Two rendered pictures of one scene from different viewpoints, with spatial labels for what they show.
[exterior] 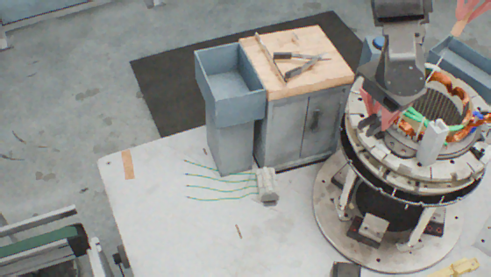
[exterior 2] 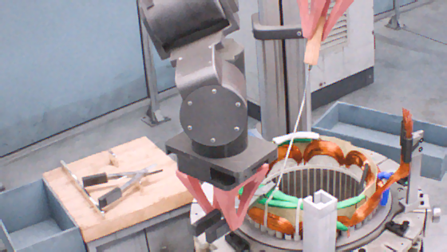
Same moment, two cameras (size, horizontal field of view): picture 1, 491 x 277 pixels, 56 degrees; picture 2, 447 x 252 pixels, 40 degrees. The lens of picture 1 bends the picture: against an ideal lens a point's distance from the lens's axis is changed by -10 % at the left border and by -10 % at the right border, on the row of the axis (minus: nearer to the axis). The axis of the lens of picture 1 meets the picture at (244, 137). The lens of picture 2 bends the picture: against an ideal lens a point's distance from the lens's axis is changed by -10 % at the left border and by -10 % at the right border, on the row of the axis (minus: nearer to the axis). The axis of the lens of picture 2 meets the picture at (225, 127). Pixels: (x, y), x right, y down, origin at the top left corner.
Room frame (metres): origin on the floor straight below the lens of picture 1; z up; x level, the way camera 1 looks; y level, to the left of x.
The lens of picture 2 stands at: (-0.01, -0.13, 1.60)
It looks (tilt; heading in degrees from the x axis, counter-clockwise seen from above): 28 degrees down; 350
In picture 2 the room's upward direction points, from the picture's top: 5 degrees counter-clockwise
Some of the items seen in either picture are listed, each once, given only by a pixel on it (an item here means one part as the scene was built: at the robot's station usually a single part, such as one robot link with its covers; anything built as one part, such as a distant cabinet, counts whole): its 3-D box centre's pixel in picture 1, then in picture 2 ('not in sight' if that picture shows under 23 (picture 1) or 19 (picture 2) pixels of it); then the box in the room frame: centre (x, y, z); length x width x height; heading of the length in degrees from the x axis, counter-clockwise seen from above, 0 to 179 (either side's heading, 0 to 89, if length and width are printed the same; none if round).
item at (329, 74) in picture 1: (295, 60); (116, 185); (0.88, -0.11, 1.05); 0.20 x 0.19 x 0.02; 110
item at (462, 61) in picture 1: (463, 108); (383, 196); (0.88, -0.56, 0.92); 0.25 x 0.11 x 0.28; 44
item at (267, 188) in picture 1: (266, 184); not in sight; (0.72, -0.06, 0.80); 0.10 x 0.05 x 0.04; 9
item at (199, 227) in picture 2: (367, 121); (206, 222); (0.58, -0.20, 1.17); 0.04 x 0.01 x 0.02; 126
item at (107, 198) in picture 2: (293, 73); (109, 197); (0.79, -0.09, 1.09); 0.04 x 0.01 x 0.02; 125
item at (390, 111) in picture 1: (385, 104); (224, 188); (0.58, -0.23, 1.21); 0.07 x 0.07 x 0.09; 38
